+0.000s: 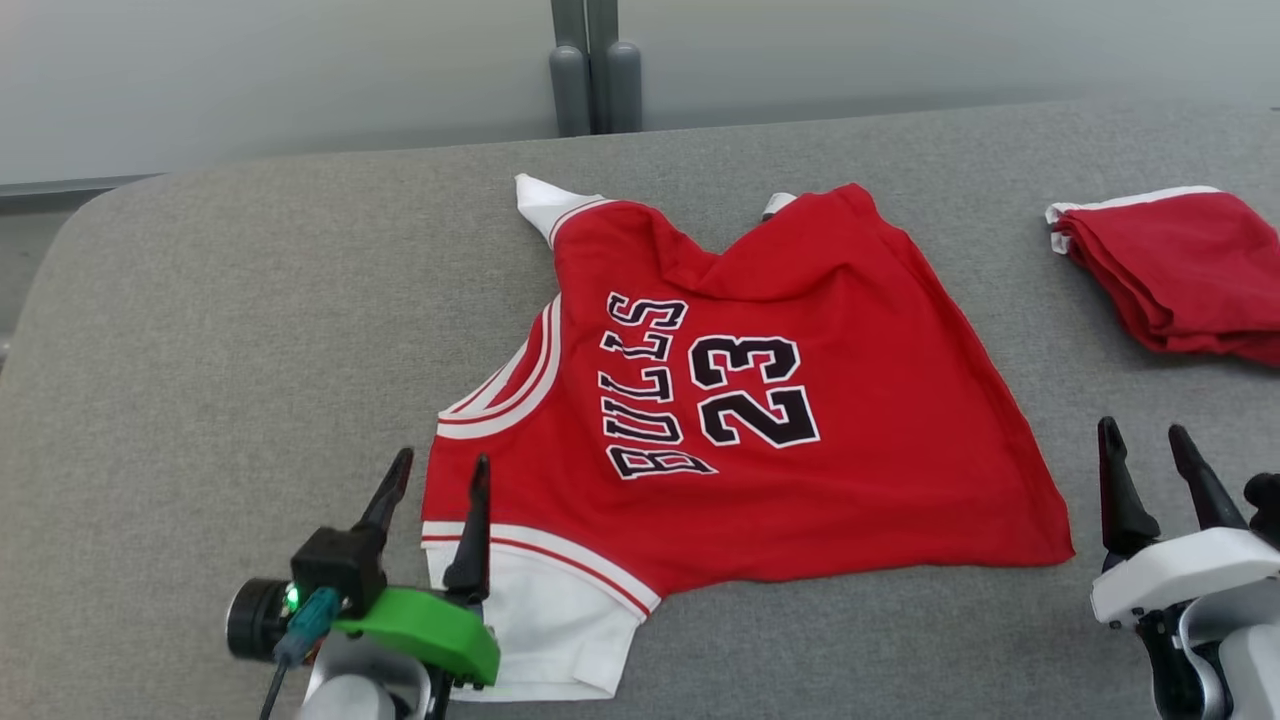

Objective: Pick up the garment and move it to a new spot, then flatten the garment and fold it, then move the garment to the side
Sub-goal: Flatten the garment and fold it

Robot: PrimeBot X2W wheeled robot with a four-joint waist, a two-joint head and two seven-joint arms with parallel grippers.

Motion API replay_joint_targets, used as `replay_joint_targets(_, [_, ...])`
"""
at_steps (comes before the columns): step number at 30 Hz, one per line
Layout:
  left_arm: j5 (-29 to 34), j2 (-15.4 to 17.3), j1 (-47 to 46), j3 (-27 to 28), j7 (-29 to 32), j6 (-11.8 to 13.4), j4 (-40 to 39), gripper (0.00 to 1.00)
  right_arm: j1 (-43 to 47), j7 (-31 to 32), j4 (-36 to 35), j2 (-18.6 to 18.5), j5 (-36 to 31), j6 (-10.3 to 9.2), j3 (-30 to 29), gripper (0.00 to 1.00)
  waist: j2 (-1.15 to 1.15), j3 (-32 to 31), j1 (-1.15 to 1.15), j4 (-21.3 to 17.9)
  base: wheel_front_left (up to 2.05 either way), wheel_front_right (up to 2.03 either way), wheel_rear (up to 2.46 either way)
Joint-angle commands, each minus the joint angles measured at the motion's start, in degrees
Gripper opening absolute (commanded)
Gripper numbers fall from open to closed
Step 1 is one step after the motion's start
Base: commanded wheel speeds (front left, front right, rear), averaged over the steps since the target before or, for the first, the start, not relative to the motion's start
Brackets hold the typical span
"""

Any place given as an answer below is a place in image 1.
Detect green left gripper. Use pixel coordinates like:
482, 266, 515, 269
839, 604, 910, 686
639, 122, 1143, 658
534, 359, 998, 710
227, 447, 502, 688

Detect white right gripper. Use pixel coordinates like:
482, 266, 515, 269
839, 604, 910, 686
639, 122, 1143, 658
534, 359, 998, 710
1089, 416, 1280, 628

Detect red shorts with white stripe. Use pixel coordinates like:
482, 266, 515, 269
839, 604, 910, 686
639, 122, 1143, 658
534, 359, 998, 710
1045, 186, 1280, 369

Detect red Bulls 23 jersey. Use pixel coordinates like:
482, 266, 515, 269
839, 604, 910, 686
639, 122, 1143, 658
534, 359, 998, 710
420, 174, 1077, 702

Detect grey fabric sofa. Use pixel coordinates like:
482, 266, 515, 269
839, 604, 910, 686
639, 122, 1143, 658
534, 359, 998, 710
0, 98, 1280, 720

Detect black left cable teal connector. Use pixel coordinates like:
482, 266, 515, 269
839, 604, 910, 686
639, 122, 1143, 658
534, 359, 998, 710
258, 587, 342, 720

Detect grey partition post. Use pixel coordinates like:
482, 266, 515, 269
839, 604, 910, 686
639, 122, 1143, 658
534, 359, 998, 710
586, 0, 644, 135
548, 0, 593, 138

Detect grey wall baseboard rail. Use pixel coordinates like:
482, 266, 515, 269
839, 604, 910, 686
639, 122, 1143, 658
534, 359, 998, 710
0, 174, 162, 214

